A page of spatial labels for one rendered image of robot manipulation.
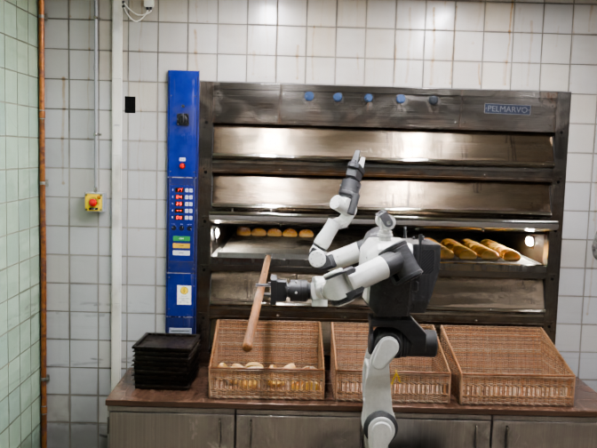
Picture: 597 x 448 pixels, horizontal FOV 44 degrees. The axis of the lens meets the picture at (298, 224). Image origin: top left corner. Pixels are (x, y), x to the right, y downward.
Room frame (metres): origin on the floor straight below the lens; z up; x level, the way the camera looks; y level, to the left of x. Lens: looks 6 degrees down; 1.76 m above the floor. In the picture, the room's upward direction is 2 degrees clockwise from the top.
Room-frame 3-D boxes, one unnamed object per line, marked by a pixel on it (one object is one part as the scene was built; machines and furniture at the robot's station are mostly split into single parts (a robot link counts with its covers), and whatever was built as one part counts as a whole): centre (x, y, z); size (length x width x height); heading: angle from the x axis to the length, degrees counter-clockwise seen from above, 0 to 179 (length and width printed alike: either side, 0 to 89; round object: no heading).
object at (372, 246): (3.03, -0.42, 1.27); 0.34 x 0.30 x 0.36; 5
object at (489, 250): (4.35, -1.01, 1.21); 0.61 x 0.48 x 0.06; 1
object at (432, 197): (3.90, -0.44, 1.54); 1.79 x 0.11 x 0.19; 91
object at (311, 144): (3.90, -0.44, 1.80); 1.79 x 0.11 x 0.19; 91
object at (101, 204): (3.84, 1.06, 1.46); 0.10 x 0.07 x 0.10; 91
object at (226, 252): (4.07, 0.15, 1.20); 0.55 x 0.36 x 0.03; 90
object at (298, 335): (3.63, 0.14, 0.72); 0.56 x 0.49 x 0.28; 92
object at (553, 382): (3.64, -1.05, 0.72); 0.56 x 0.49 x 0.28; 92
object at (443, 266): (3.93, -0.44, 1.16); 1.80 x 0.06 x 0.04; 91
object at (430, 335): (3.03, -0.45, 1.00); 0.28 x 0.13 x 0.18; 91
